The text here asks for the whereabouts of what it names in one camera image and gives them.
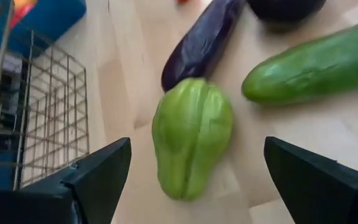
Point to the blue plastic tray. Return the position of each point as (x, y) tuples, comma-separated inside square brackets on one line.
[(57, 18)]

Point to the light green chayote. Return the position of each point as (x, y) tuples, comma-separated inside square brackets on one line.
[(191, 137)]

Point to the dark purple round fruit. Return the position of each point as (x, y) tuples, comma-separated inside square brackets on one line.
[(284, 9)]

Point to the green cucumber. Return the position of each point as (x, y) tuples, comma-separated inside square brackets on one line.
[(315, 65)]

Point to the purple eggplant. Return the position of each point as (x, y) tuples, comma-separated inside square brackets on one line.
[(200, 43)]

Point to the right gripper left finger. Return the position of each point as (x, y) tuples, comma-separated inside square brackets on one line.
[(82, 193)]

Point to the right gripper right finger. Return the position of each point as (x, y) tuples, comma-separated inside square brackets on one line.
[(328, 193)]

